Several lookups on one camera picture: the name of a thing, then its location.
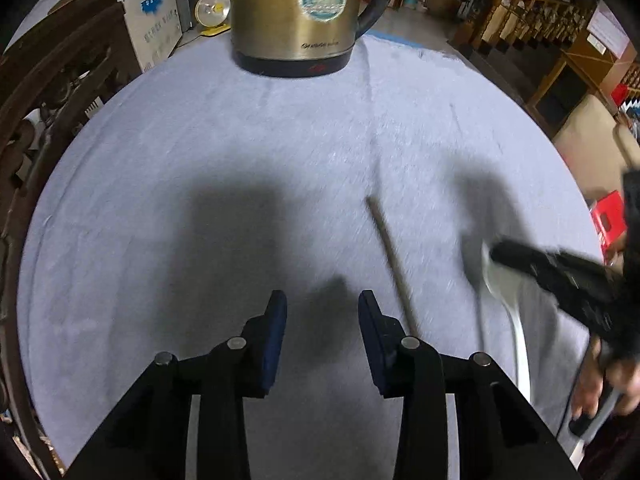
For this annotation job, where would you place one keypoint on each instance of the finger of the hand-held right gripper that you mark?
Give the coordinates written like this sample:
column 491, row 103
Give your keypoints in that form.
column 525, row 260

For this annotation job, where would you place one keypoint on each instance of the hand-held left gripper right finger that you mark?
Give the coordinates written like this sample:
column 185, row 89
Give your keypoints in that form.
column 372, row 340

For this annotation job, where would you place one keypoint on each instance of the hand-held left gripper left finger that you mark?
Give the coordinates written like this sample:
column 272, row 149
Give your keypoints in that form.
column 272, row 340

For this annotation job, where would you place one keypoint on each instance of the dark brown chopstick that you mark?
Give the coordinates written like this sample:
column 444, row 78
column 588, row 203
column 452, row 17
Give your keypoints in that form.
column 392, row 262

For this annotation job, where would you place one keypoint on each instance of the white spoon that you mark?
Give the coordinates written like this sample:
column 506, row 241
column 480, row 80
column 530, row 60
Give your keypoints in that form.
column 520, row 340

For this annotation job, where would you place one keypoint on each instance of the person's right forearm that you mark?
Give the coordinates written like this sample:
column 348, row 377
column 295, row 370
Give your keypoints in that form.
column 610, row 450

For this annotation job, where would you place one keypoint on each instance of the person's right hand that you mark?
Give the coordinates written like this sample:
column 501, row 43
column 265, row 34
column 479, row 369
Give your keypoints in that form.
column 587, row 385

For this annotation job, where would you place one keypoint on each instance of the red plastic chair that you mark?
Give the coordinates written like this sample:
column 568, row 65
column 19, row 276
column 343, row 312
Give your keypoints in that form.
column 607, row 220

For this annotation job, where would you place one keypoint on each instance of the beige sofa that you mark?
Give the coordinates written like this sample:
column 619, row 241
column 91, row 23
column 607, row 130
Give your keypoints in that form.
column 590, row 145

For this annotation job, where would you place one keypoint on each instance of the brown wooden pillar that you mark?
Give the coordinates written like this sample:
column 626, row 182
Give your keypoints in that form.
column 595, row 67

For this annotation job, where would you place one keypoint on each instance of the wooden stair railing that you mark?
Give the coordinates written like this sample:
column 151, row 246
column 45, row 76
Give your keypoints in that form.
column 525, row 15

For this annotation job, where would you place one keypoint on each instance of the bronze electric kettle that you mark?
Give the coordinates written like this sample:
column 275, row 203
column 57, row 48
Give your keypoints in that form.
column 300, row 15

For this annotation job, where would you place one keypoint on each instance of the yellow fan heater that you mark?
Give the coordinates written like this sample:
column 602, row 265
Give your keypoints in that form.
column 212, row 10

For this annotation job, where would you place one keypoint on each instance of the white chest freezer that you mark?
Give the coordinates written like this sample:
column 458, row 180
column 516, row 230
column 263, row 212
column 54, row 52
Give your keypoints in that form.
column 150, row 15

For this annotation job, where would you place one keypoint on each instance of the wall calendar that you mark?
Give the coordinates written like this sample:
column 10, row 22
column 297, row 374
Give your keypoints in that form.
column 607, row 30

